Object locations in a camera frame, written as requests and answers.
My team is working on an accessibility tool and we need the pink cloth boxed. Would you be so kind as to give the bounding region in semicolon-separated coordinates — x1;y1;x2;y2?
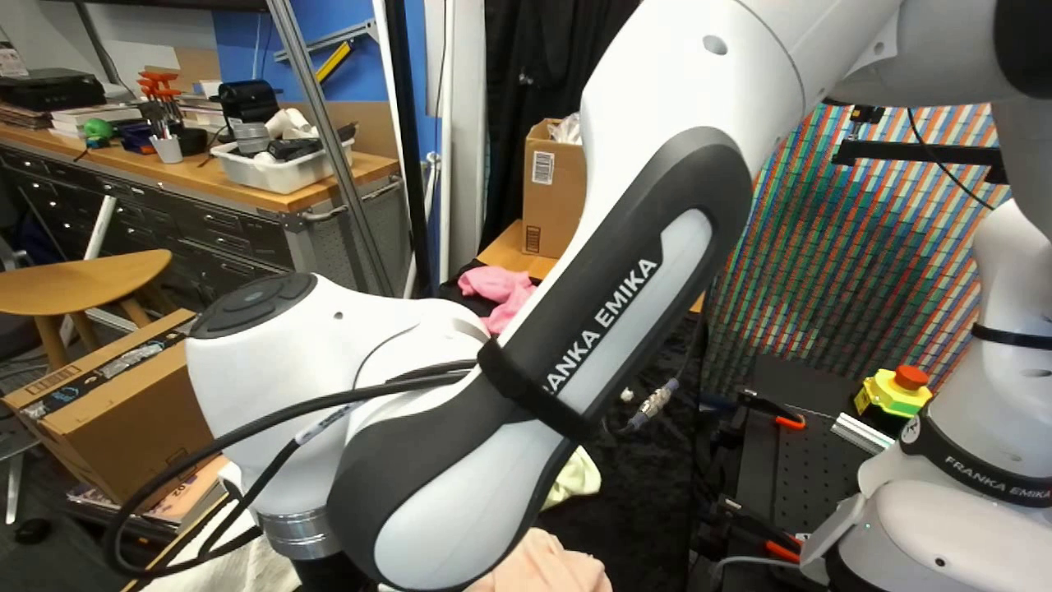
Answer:
454;262;542;338

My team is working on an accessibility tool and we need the barcode labelled cardboard box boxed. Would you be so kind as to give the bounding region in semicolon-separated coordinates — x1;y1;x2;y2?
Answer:
520;116;593;262

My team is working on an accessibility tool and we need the black vertical pole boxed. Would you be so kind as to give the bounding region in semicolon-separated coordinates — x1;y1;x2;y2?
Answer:
374;0;440;300

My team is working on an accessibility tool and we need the wooden top workbench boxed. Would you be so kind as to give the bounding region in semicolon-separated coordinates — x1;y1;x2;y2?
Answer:
0;116;416;334

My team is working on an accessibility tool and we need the silver metal pole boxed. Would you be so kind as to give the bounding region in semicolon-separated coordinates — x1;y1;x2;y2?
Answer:
265;0;400;300

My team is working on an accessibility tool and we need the white plastic tray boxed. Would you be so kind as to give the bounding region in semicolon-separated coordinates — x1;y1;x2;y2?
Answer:
210;136;363;199

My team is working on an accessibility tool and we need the yellow bar tool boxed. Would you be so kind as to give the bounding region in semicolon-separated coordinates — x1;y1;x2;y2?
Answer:
311;41;358;88

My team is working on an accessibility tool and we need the black perforated breadboard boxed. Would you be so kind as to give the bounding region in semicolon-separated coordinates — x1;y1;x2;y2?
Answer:
726;365;883;562

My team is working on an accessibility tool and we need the black boxy device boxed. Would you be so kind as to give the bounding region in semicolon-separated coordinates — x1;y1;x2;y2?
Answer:
216;75;284;125

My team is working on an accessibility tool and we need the silver metal tube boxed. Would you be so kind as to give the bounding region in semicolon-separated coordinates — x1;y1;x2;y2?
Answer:
829;408;902;459

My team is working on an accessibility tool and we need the yellow red emergency stop button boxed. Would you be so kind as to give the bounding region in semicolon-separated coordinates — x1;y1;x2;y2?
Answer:
853;363;939;422

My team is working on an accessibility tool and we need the orange plastic object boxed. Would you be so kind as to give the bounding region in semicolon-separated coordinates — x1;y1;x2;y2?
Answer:
136;64;186;105

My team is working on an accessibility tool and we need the cardboard box with black strip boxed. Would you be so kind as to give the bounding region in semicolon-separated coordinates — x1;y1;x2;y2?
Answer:
0;307;223;507

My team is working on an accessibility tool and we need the white metal leg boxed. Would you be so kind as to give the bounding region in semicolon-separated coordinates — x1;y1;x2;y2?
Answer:
78;190;123;262

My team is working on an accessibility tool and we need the wooden stool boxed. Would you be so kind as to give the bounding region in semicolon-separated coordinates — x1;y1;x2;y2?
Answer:
0;247;177;372

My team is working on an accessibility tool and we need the green plastic object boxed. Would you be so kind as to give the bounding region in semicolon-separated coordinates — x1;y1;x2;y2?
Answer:
78;113;120;147

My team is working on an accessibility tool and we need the black flat case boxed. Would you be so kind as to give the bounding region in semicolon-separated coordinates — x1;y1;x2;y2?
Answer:
0;66;110;113

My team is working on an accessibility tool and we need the orange handled clamp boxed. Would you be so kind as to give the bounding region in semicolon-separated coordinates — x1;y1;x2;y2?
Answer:
734;386;814;435
717;498;808;570

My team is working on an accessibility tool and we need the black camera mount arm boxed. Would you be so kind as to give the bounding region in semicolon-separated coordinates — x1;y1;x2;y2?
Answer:
832;136;1012;189

